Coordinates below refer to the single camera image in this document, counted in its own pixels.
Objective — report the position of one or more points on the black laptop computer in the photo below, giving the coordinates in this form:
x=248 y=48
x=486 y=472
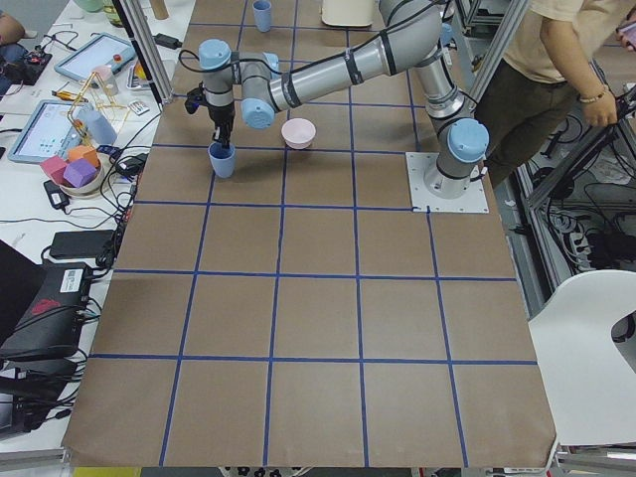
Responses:
x=40 y=306

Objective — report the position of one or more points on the gold wire rack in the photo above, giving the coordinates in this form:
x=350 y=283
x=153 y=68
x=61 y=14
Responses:
x=101 y=97

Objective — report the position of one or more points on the blue cup on rack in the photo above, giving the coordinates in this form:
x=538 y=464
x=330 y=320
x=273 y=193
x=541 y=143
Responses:
x=98 y=126

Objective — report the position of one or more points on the person in beige shirt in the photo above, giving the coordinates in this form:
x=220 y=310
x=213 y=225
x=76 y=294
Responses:
x=544 y=72

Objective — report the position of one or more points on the teach pendant tablet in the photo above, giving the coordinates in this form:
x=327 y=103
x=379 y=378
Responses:
x=48 y=132
x=101 y=50

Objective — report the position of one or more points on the aluminium frame post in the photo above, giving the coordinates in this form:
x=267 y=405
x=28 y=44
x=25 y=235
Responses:
x=142 y=40

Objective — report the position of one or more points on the black power brick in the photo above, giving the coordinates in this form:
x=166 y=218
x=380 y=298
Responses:
x=81 y=244

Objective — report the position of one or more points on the teach pendant tablet far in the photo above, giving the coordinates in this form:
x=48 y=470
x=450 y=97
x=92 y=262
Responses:
x=101 y=50

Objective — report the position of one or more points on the cardboard tube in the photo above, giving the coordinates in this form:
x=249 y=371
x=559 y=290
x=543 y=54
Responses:
x=159 y=9

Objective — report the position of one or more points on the pink bowl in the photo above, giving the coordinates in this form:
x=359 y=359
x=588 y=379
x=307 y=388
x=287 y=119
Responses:
x=298 y=133

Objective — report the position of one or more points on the pink cup on table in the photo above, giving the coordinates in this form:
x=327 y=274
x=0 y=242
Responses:
x=103 y=74

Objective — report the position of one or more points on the teach pendant tablet near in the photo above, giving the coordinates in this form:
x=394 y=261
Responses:
x=48 y=132

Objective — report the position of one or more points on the blue cup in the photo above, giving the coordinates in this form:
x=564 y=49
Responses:
x=98 y=126
x=262 y=13
x=223 y=159

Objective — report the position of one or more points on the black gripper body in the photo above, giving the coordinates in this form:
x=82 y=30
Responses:
x=221 y=117

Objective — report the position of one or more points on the white chair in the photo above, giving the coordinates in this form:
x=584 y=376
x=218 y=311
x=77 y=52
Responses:
x=589 y=384

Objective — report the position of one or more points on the small remote control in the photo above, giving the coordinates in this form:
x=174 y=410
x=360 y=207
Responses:
x=138 y=107

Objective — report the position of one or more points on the bowl of coloured blocks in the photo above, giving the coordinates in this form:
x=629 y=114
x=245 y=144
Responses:
x=80 y=175

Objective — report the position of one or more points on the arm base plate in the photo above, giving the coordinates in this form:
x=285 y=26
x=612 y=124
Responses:
x=431 y=192

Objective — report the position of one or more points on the black power adapter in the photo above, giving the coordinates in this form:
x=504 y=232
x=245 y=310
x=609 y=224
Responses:
x=167 y=41

